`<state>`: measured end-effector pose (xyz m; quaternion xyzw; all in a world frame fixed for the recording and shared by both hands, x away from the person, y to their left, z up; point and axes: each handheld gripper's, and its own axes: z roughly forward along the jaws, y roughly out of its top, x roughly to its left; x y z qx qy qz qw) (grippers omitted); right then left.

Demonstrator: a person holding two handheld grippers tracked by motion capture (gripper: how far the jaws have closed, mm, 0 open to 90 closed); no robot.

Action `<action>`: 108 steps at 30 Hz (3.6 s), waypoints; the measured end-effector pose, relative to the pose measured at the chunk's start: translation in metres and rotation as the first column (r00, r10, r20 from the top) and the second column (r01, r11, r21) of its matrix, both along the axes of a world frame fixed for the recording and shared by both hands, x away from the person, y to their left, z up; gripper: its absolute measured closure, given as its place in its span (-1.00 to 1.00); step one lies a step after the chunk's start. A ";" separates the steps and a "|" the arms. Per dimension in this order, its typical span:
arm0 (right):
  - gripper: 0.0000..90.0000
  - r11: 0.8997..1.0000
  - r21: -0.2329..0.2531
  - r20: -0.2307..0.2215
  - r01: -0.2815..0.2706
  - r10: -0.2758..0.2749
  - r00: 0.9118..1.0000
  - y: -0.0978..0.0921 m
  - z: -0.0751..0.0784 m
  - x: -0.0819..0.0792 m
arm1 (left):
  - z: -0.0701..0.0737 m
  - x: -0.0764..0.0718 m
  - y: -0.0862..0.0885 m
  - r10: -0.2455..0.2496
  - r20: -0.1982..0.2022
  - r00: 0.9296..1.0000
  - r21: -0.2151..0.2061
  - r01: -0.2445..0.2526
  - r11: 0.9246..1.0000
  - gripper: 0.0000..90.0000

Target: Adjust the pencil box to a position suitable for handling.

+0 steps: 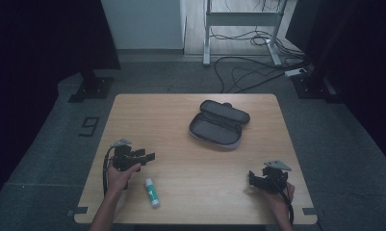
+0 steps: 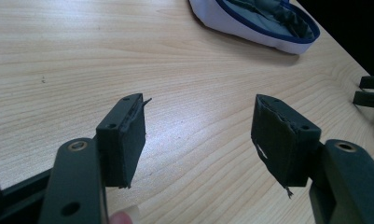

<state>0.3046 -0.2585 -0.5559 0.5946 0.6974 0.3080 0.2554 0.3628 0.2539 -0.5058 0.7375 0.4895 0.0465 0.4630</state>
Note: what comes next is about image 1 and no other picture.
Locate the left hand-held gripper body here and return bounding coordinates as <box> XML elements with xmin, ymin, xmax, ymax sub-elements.
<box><xmin>110</xmin><ymin>138</ymin><xmax>144</xmax><ymax>173</ymax></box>

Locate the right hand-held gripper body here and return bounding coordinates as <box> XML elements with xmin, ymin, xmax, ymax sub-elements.
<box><xmin>257</xmin><ymin>160</ymin><xmax>293</xmax><ymax>194</ymax></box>

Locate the white and green glue stick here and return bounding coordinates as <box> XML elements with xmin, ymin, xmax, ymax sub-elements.
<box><xmin>144</xmin><ymin>178</ymin><xmax>161</xmax><ymax>209</ymax></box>

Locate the grey pencil case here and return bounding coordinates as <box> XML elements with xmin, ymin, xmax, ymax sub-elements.
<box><xmin>188</xmin><ymin>99</ymin><xmax>251</xmax><ymax>150</ymax></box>

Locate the person's right hand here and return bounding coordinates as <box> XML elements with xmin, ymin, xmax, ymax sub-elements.
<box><xmin>263</xmin><ymin>182</ymin><xmax>296</xmax><ymax>210</ymax></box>

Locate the person's left hand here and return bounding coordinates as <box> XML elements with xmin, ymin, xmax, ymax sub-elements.
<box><xmin>106</xmin><ymin>162</ymin><xmax>142</xmax><ymax>194</ymax></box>

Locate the black stand base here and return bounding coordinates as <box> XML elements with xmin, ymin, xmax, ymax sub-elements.
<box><xmin>67</xmin><ymin>68</ymin><xmax>116</xmax><ymax>104</ymax></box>
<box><xmin>291</xmin><ymin>65</ymin><xmax>343</xmax><ymax>104</ymax></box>

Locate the white power strip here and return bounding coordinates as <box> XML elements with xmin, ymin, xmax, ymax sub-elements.
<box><xmin>284</xmin><ymin>67</ymin><xmax>308</xmax><ymax>78</ymax></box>

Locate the white cabinet panel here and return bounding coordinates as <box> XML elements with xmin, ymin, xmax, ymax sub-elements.
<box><xmin>100</xmin><ymin>0</ymin><xmax>188</xmax><ymax>51</ymax></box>

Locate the dark curtain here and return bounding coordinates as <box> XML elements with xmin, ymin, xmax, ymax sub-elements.
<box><xmin>0</xmin><ymin>0</ymin><xmax>121</xmax><ymax>206</ymax></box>
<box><xmin>284</xmin><ymin>0</ymin><xmax>386</xmax><ymax>171</ymax></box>

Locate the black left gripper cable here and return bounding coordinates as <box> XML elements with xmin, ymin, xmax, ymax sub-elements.
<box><xmin>101</xmin><ymin>145</ymin><xmax>116</xmax><ymax>197</ymax></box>

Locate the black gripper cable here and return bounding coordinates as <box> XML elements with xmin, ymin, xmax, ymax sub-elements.
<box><xmin>278</xmin><ymin>182</ymin><xmax>296</xmax><ymax>225</ymax></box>
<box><xmin>101</xmin><ymin>145</ymin><xmax>116</xmax><ymax>197</ymax></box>

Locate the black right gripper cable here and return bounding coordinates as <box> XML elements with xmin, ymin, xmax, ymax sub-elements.
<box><xmin>278</xmin><ymin>182</ymin><xmax>296</xmax><ymax>225</ymax></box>

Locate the long black floor cable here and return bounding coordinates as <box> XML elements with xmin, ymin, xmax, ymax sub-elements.
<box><xmin>213</xmin><ymin>56</ymin><xmax>307</xmax><ymax>94</ymax></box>

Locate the tangle of black cables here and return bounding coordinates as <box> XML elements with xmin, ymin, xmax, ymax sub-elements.
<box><xmin>209</xmin><ymin>26</ymin><xmax>307</xmax><ymax>60</ymax></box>

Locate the white metal desk frame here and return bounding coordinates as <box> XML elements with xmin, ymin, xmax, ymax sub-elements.
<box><xmin>202</xmin><ymin>0</ymin><xmax>289</xmax><ymax>67</ymax></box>

